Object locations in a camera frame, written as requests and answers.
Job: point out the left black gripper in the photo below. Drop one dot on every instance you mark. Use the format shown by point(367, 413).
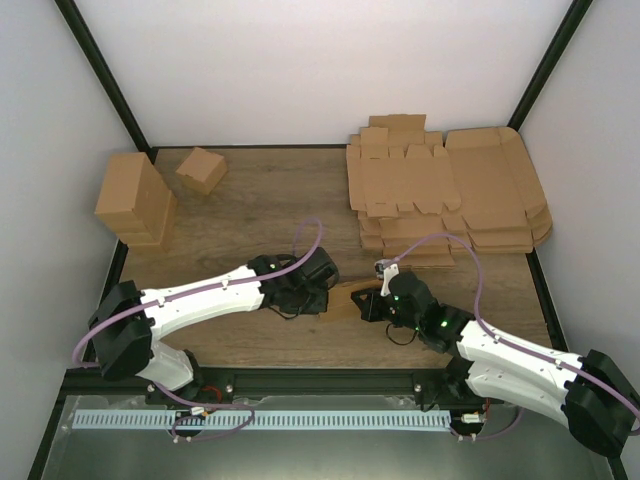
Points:
point(319, 305)

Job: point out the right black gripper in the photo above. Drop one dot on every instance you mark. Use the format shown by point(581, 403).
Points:
point(370, 311)

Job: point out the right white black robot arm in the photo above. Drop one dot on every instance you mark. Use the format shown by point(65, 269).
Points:
point(589, 395)

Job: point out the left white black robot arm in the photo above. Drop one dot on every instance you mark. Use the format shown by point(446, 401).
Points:
point(130, 324)

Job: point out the small folded cardboard box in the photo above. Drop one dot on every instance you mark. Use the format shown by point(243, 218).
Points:
point(202, 170)

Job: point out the low folded cardboard box stack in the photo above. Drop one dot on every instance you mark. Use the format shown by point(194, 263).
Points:
point(153, 232)

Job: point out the tall folded cardboard box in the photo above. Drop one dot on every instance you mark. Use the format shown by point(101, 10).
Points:
point(131, 183)

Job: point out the stack of flat cardboard blanks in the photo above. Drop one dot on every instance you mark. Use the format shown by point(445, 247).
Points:
point(401, 183)

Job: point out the large flat cardboard blanks stack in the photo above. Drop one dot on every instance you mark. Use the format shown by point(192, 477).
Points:
point(503, 205)

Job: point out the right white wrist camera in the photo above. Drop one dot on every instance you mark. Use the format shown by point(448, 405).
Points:
point(386, 270)

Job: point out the grey metal base plate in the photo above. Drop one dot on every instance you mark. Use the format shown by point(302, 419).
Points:
point(536, 448)

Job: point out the black aluminium frame rail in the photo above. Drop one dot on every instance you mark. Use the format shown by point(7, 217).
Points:
point(253, 382)

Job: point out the light blue slotted cable duct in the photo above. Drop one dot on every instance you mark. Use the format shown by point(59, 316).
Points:
point(396, 420)

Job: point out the right black frame post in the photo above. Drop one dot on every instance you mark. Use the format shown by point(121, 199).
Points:
point(561, 39)

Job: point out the black frame post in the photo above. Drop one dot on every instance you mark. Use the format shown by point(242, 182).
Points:
point(91, 50)
point(561, 39)

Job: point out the left black frame post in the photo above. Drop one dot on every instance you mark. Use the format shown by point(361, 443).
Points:
point(91, 50)

